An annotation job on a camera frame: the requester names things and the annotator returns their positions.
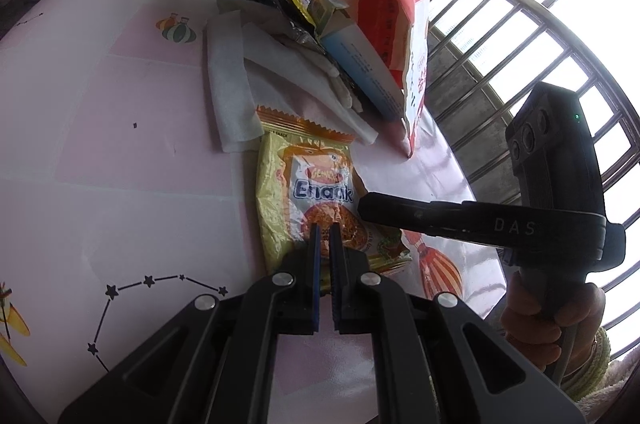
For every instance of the blue white medicine box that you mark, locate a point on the blue white medicine box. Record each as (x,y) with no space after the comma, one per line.
(365,68)

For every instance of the red white snack bag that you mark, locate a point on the red white snack bag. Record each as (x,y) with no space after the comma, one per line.
(395,28)

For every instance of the person's right forearm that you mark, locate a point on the person's right forearm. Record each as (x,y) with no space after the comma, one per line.
(597,369)

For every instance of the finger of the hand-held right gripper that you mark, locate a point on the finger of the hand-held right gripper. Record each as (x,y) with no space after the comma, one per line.
(425,219)

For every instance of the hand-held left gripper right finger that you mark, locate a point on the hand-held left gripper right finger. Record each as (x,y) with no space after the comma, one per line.
(337,284)

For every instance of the person's right hand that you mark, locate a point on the person's right hand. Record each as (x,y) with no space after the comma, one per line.
(525,319)

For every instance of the yellow orange snack packet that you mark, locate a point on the yellow orange snack packet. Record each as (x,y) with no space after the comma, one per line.
(300,184)

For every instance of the white paper towel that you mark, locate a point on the white paper towel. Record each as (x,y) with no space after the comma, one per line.
(225,78)

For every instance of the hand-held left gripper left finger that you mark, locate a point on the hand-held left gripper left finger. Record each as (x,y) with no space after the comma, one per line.
(315,284)

